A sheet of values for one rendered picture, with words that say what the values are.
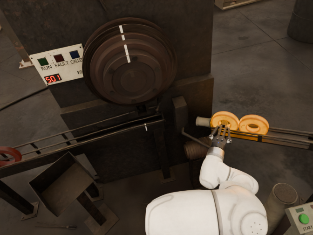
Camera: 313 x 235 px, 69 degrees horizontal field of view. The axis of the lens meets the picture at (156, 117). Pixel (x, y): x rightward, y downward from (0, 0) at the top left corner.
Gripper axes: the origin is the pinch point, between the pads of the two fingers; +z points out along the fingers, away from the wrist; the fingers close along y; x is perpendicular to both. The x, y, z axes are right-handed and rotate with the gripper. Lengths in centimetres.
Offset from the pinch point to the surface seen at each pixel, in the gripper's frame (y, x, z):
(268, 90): 27, -82, 116
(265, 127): 21.5, 3.2, -1.1
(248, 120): 12.7, 6.1, -0.8
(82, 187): -66, -6, -62
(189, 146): -19.0, -17.4, -12.6
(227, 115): 1.0, 6.9, -0.5
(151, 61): -33, 49, -13
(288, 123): 48, -78, 72
